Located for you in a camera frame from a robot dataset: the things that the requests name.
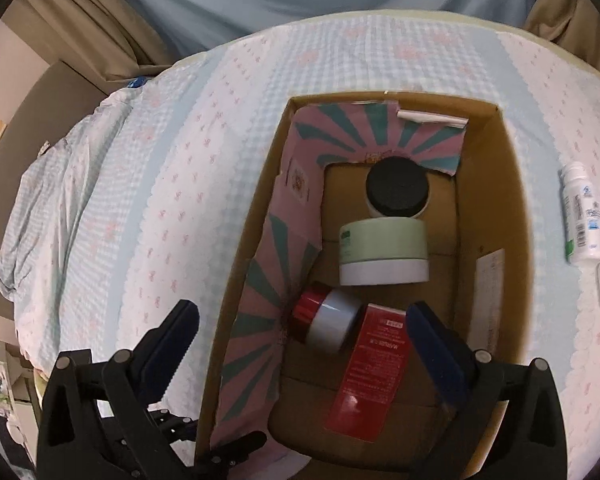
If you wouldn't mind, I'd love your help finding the black lid white jar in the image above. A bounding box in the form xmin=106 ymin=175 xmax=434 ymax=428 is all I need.
xmin=365 ymin=156 xmax=430 ymax=218

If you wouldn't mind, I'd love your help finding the red lid silver jar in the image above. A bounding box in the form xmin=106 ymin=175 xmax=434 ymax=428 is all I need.
xmin=288 ymin=282 xmax=363 ymax=354

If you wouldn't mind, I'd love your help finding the grey headboard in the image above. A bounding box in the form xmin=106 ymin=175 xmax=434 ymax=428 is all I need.
xmin=0 ymin=62 xmax=106 ymax=320

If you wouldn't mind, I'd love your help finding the right beige curtain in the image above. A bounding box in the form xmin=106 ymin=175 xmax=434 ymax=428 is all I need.
xmin=524 ymin=0 xmax=600 ymax=72

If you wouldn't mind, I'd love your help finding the beige curtain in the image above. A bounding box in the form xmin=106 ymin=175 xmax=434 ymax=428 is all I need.
xmin=3 ymin=0 xmax=181 ymax=93
xmin=524 ymin=0 xmax=600 ymax=72

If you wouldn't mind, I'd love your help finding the light green cream jar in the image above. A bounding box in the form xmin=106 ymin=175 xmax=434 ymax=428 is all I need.
xmin=339 ymin=217 xmax=429 ymax=286

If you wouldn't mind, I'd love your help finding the white bottle blue label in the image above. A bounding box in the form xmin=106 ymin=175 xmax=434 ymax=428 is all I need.
xmin=560 ymin=162 xmax=600 ymax=266

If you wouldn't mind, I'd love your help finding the cluttered shelf beside bed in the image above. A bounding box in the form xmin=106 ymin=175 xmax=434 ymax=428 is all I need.
xmin=0 ymin=340 xmax=42 ymax=472

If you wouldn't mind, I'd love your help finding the cardboard box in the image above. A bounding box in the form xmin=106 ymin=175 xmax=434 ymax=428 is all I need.
xmin=195 ymin=92 xmax=532 ymax=479

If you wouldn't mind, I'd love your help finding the left beige curtain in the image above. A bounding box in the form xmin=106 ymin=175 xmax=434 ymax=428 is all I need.
xmin=3 ymin=0 xmax=181 ymax=93

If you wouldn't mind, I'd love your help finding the red carton box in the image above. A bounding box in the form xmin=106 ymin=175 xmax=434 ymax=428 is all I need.
xmin=325 ymin=304 xmax=411 ymax=442

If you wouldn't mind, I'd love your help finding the crumpled blue checked blanket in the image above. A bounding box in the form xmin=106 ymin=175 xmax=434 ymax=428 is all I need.
xmin=0 ymin=86 xmax=146 ymax=306

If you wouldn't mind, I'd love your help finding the blue checked bed sheet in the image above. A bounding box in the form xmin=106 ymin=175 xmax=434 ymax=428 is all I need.
xmin=15 ymin=12 xmax=600 ymax=479

